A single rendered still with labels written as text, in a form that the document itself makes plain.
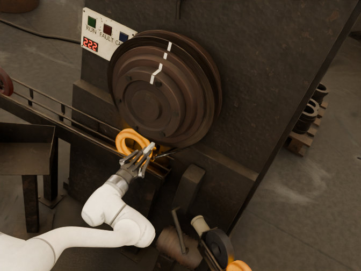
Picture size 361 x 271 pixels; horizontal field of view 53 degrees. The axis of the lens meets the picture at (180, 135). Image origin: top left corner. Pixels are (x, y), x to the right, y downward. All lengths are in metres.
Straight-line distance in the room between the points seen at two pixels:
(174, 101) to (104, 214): 0.50
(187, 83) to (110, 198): 0.53
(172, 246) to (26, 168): 0.75
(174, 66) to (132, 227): 0.60
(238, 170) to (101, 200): 0.59
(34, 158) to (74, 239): 0.73
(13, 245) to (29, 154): 0.91
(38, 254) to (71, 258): 1.21
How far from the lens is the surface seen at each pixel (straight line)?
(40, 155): 1.83
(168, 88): 1.25
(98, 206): 1.42
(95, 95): 1.75
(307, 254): 2.65
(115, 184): 1.46
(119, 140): 1.70
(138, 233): 1.39
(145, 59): 1.31
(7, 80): 2.05
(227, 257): 1.46
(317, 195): 3.04
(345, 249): 2.85
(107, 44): 1.62
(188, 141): 1.45
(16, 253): 0.97
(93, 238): 1.22
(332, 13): 1.25
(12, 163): 1.82
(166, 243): 1.70
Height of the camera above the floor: 1.95
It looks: 41 degrees down
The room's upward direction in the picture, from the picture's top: 18 degrees clockwise
